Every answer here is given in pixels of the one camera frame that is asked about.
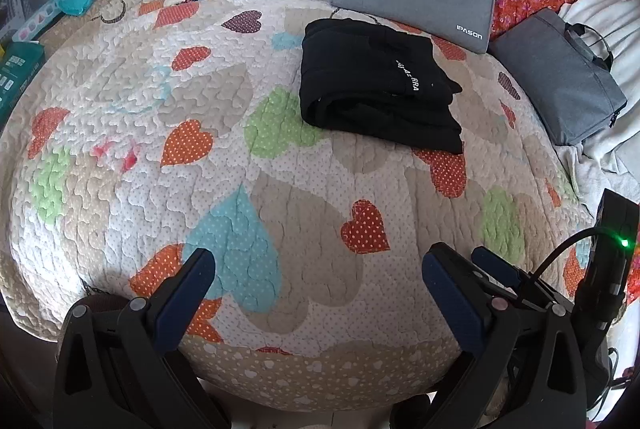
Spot white box with coloured shapes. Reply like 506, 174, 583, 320
15, 0, 63, 42

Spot black pants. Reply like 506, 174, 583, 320
300, 18, 466, 155

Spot heart-patterned quilt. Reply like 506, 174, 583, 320
0, 0, 608, 410

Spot small grey bag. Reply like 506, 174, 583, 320
487, 8, 628, 146

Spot white cloth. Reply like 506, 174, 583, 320
555, 0, 640, 205

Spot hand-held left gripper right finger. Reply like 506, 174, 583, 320
421, 242, 586, 429

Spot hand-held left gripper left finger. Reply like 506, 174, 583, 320
52, 248, 233, 429

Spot black cable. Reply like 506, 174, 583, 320
515, 228, 621, 305

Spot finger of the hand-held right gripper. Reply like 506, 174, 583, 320
471, 246, 577, 316

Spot green box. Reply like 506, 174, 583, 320
0, 42, 46, 130

